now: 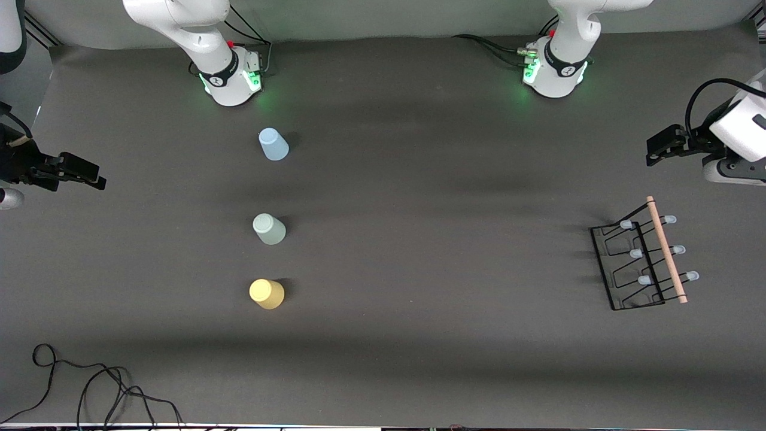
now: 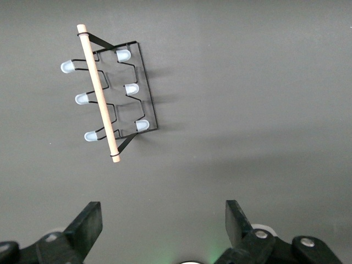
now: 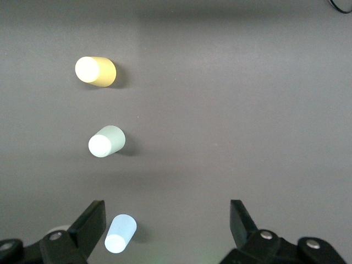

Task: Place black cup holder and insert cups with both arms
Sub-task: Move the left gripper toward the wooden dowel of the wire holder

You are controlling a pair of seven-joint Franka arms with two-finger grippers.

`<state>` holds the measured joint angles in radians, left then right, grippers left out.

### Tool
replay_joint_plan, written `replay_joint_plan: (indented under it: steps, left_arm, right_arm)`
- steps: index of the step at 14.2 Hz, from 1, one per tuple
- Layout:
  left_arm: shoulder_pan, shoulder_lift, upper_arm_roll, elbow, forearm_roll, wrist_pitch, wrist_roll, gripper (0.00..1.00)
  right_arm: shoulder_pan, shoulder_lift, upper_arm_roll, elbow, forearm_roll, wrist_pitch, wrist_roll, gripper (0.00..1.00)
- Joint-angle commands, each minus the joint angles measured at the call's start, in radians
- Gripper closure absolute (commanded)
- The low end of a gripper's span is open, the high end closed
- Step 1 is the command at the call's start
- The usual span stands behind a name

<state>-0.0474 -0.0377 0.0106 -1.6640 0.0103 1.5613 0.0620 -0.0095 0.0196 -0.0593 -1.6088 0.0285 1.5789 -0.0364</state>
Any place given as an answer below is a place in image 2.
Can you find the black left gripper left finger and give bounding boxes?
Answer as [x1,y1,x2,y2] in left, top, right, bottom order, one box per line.
[0,201,103,264]

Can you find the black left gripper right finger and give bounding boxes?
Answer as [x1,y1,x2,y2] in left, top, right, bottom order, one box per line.
[214,200,343,264]

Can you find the black wire cup holder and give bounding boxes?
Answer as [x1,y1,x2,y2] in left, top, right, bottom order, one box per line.
[59,24,160,163]

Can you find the dark grey table cover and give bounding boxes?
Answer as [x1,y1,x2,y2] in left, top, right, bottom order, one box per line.
[0,0,352,264]

